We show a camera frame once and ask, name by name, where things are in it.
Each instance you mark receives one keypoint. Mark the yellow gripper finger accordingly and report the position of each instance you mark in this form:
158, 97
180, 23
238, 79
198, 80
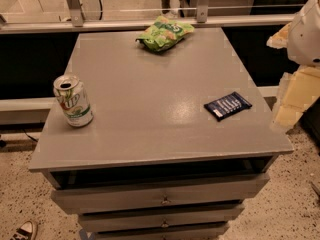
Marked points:
296, 94
280, 39

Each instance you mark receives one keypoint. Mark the blue rxbar blueberry bar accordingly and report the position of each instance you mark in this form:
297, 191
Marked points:
227, 106

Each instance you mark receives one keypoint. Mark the green rice chip bag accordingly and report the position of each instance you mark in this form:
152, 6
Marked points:
164, 33

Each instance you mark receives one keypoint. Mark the grey drawer cabinet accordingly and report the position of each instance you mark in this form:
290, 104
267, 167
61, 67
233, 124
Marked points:
150, 124

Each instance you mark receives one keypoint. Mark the middle grey drawer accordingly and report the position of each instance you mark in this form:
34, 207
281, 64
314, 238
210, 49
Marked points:
160, 217

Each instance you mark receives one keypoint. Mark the grey drawer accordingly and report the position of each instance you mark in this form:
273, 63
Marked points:
182, 232
160, 217
160, 194

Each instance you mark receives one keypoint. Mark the bottom grey drawer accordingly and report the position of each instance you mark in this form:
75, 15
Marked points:
182, 232

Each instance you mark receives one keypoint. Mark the white green soda can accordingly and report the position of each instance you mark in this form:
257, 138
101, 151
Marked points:
70, 93

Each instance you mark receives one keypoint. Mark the top grey drawer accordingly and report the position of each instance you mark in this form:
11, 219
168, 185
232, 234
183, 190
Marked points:
160, 194

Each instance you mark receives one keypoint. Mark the black white sneaker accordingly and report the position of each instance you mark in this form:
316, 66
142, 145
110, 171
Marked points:
27, 231

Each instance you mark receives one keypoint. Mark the metal railing frame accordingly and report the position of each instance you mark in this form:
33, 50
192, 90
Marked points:
54, 16

